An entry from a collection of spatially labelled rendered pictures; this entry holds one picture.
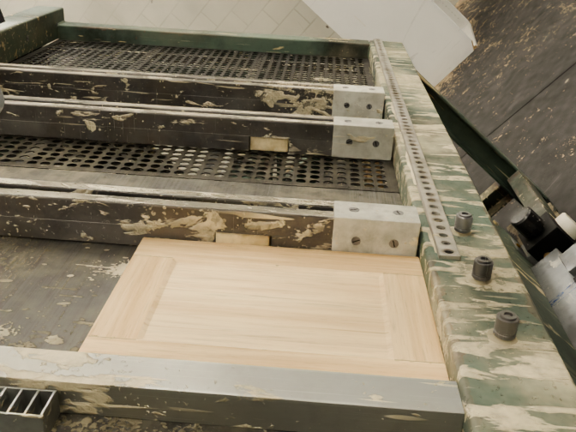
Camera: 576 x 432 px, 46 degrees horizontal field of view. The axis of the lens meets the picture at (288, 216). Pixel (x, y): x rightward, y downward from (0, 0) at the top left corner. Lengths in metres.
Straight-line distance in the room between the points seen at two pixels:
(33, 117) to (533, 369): 1.13
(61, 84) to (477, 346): 1.30
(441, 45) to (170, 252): 3.95
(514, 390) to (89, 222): 0.64
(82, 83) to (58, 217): 0.77
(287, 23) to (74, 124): 4.88
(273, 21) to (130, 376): 5.69
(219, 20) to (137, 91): 4.67
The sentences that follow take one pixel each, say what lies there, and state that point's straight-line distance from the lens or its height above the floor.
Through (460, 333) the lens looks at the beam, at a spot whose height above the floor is 0.90.
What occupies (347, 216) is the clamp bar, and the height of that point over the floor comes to 1.01.
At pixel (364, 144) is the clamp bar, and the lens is 1.42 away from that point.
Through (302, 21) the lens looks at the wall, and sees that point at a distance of 6.25.
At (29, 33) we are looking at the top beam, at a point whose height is 1.78.
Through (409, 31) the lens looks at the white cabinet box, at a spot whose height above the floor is 0.40.
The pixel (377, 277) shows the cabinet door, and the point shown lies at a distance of 0.95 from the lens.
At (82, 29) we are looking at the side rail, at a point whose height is 1.69.
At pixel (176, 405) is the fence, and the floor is 1.11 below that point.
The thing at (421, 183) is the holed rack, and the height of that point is 0.90.
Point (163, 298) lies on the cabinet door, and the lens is 0.88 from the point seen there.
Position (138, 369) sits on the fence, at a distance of 0.72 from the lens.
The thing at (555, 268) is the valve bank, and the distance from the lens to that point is 1.06.
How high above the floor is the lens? 1.31
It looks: 14 degrees down
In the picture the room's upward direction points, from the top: 50 degrees counter-clockwise
